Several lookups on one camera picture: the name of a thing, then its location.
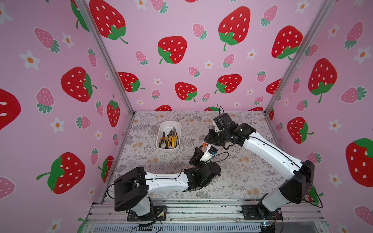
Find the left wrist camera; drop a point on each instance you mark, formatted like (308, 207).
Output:
(209, 154)

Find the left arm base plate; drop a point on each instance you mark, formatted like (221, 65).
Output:
(158, 212)

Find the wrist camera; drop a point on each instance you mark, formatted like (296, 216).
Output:
(224, 122)
(209, 154)

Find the aluminium corner post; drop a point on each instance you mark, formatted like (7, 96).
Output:
(315, 26)
(87, 16)

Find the yellow black pliers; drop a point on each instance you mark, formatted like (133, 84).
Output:
(173, 141)

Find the left aluminium corner post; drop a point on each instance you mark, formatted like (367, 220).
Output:
(87, 16)

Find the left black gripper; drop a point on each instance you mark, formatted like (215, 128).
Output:
(196, 158)

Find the aluminium rail frame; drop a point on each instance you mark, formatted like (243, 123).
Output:
(208, 216)

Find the right aluminium corner post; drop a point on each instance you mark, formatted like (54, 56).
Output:
(315, 26)

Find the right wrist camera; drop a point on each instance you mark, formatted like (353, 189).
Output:
(224, 122)

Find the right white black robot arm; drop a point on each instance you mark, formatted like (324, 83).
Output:
(298, 174)

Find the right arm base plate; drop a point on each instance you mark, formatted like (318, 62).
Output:
(253, 212)

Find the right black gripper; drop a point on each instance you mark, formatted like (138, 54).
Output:
(212, 138)

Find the white plastic storage box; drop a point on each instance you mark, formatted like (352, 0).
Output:
(166, 127)

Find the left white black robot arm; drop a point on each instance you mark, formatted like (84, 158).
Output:
(132, 188)

